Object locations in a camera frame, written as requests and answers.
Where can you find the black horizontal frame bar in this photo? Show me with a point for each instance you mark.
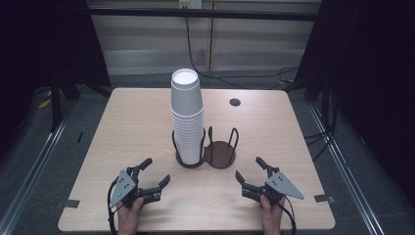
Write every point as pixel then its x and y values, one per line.
pixel 147 13

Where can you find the round black table grommet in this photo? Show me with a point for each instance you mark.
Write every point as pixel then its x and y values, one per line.
pixel 235 102

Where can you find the grey tape strip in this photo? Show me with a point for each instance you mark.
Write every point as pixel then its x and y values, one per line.
pixel 70 203
pixel 323 198

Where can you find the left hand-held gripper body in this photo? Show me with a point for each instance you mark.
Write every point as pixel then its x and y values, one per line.
pixel 123 188

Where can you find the person's left hand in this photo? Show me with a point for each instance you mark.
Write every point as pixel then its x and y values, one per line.
pixel 129 215

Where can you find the black metal stand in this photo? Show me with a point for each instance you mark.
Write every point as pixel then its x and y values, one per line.
pixel 55 107

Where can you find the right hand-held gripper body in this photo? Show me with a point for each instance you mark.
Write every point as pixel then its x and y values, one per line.
pixel 284 187

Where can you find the stack of white paper cups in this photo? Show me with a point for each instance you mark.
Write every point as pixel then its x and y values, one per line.
pixel 187 143

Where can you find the metal floor rail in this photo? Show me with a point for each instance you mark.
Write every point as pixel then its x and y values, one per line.
pixel 345 169
pixel 39 166

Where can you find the person's right hand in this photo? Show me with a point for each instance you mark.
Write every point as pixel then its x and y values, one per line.
pixel 271 215

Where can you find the small black floor tape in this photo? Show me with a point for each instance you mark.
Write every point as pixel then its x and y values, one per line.
pixel 80 137

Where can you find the yellow floor tape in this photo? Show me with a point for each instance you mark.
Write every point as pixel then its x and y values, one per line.
pixel 44 103

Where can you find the black curtain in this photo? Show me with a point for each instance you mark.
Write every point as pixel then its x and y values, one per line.
pixel 368 65
pixel 42 39

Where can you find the white wall outlet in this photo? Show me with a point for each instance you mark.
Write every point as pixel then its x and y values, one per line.
pixel 191 4

